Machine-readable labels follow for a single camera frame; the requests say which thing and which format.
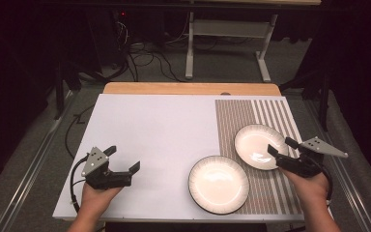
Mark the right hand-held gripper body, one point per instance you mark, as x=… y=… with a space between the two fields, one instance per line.
x=302 y=165

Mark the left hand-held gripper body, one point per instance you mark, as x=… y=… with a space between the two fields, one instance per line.
x=95 y=162

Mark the white plate with striped rim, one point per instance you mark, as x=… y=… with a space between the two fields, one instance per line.
x=254 y=141
x=219 y=185

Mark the person's right hand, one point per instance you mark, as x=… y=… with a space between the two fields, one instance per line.
x=309 y=188

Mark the person's left hand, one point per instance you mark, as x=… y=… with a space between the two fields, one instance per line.
x=96 y=198

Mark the white table cover sheet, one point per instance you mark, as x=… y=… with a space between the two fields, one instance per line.
x=154 y=135

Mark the striped brown placemat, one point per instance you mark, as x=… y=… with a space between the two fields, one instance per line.
x=235 y=129

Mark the black stand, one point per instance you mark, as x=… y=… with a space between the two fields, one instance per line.
x=59 y=90
x=324 y=96

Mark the white metal stand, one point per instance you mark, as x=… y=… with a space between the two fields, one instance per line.
x=228 y=29

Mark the metal floor rail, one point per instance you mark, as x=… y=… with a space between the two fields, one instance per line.
x=29 y=167
x=348 y=180

